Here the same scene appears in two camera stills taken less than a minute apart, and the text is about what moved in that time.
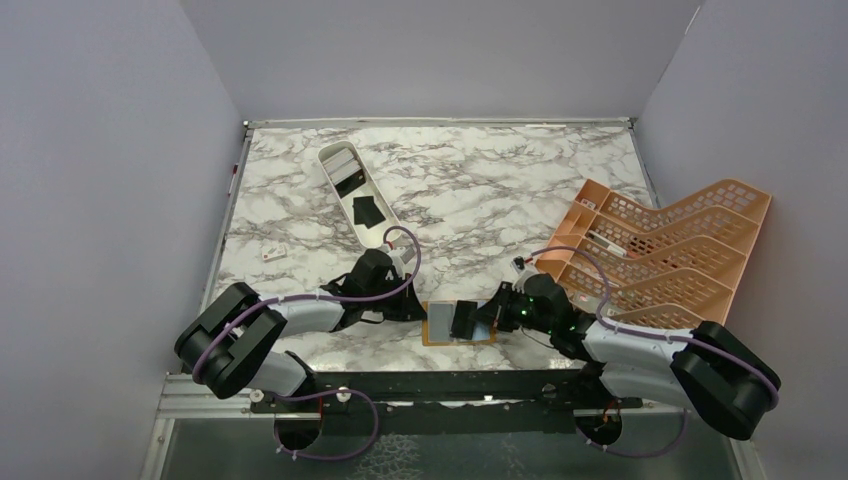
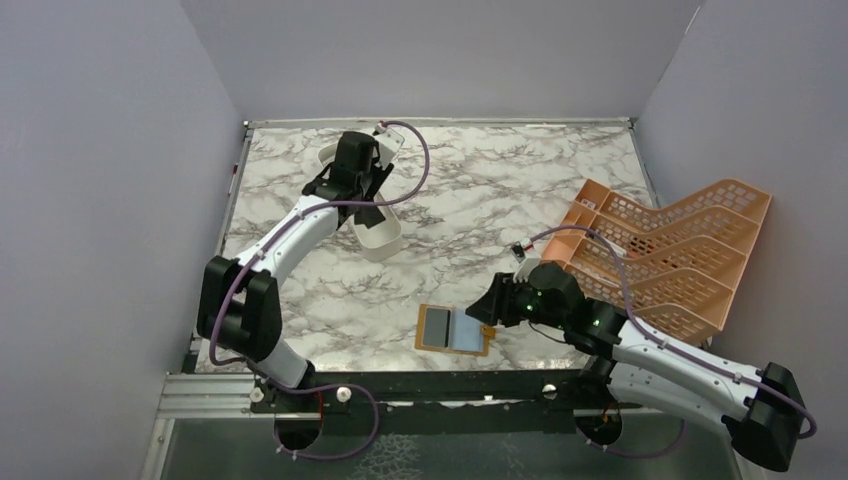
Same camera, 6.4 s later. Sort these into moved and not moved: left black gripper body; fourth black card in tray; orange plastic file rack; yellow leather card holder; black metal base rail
Moved: left black gripper body; yellow leather card holder
Not moved: black metal base rail; orange plastic file rack; fourth black card in tray
